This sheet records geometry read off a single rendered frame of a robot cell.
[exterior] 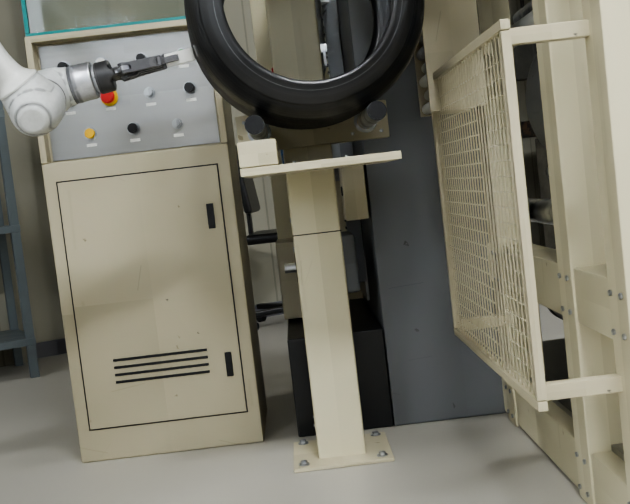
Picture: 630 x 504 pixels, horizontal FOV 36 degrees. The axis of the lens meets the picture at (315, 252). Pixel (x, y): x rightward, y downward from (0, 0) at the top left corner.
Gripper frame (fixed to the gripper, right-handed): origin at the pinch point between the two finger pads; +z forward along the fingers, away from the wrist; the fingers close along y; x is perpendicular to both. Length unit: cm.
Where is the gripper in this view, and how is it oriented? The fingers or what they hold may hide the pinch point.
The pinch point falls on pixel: (179, 57)
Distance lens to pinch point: 234.4
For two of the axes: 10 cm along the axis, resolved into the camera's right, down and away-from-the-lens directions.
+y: -0.2, -0.7, 10.0
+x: 2.5, 9.7, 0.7
